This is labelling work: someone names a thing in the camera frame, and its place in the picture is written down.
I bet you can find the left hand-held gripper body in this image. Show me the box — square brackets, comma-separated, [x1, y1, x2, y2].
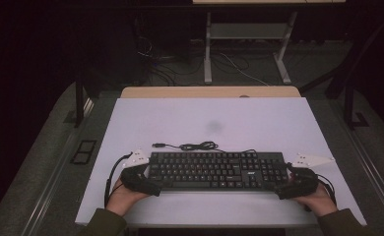
[119, 148, 151, 192]

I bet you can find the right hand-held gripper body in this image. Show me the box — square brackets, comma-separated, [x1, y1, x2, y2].
[286, 152, 336, 195]

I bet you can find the black computer keyboard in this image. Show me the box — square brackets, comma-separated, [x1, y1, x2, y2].
[146, 150, 291, 193]

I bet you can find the person's right hand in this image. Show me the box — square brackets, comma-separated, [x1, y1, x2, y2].
[290, 183, 340, 218]

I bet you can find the person's left hand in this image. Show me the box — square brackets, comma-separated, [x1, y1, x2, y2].
[105, 177, 149, 217]

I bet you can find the black metal stand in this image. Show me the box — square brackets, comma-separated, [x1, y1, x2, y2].
[73, 78, 87, 129]
[343, 82, 370, 131]

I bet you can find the white foam board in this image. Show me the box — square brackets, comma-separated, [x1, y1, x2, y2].
[74, 96, 368, 229]

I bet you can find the left hand-held gripper cable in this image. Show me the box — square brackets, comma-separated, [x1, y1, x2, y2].
[103, 151, 134, 208]

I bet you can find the black floor socket frame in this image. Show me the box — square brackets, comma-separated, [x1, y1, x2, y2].
[69, 139, 98, 166]

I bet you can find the black keyboard cable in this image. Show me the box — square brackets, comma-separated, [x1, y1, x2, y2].
[152, 141, 257, 154]

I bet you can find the metal floor rail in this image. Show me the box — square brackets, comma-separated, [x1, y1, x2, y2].
[346, 129, 384, 228]
[21, 130, 81, 236]

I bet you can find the black floor cables bundle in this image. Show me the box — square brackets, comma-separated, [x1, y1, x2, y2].
[136, 34, 205, 88]

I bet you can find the white floor cable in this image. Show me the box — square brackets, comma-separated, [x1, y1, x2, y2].
[219, 52, 271, 88]

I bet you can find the white metal desk frame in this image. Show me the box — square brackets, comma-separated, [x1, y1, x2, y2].
[203, 11, 299, 86]

